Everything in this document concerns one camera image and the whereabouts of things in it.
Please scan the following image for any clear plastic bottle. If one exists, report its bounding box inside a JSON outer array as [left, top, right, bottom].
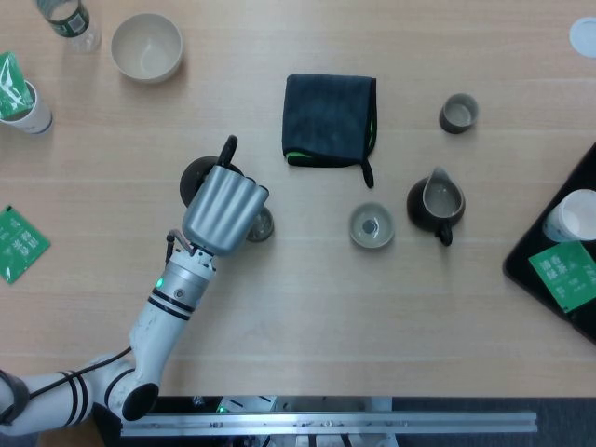
[[35, 0, 102, 55]]

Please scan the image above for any aluminium profile rail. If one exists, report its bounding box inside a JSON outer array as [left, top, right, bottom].
[[120, 411, 539, 438]]

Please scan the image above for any orange brown round seat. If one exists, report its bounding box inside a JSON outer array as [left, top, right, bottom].
[[39, 430, 106, 447]]

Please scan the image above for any white round cable cap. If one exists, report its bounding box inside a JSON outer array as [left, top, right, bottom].
[[568, 17, 596, 59]]

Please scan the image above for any black cast iron teapot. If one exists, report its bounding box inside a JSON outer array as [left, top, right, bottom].
[[179, 156, 221, 211]]

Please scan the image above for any low brown ceramic teacup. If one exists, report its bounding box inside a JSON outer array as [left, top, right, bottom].
[[245, 207, 276, 243]]

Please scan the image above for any grey teacup upper right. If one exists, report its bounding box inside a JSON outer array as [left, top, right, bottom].
[[438, 93, 480, 135]]

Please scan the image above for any brown ceramic pitcher with handle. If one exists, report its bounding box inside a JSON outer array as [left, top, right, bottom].
[[406, 166, 467, 247]]

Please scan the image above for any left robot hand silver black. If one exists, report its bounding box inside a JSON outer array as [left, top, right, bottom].
[[180, 134, 271, 257]]

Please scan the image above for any black tray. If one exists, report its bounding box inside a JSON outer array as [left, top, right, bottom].
[[502, 142, 596, 345]]

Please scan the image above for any beige round bowl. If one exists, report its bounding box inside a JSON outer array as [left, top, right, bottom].
[[110, 12, 183, 85]]

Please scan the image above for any dark grey folded cloth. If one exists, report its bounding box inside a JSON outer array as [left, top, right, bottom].
[[282, 74, 378, 190]]

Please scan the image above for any grey ceramic tea strainer bowl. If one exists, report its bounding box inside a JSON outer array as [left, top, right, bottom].
[[348, 201, 397, 250]]

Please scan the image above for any white paper cup blue print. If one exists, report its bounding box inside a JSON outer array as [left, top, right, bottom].
[[0, 79, 54, 137]]

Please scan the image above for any green tea packet white text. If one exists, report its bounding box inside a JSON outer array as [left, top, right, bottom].
[[0, 204, 51, 285], [528, 240, 596, 314]]

